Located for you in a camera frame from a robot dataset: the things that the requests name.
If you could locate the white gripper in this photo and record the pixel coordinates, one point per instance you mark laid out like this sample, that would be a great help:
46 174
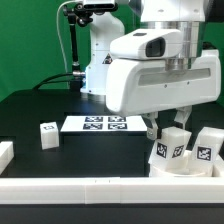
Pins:
138 81

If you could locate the white U-shaped obstacle wall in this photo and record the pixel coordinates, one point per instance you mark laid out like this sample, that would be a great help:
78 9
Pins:
112 190

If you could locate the white camera on stand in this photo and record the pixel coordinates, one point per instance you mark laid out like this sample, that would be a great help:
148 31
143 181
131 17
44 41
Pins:
100 5

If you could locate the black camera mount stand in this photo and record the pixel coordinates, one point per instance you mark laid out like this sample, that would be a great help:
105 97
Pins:
76 16

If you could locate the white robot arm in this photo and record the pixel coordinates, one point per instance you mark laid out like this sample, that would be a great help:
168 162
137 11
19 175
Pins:
187 16

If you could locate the white tag sheet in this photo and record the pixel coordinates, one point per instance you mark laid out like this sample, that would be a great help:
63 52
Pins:
103 124

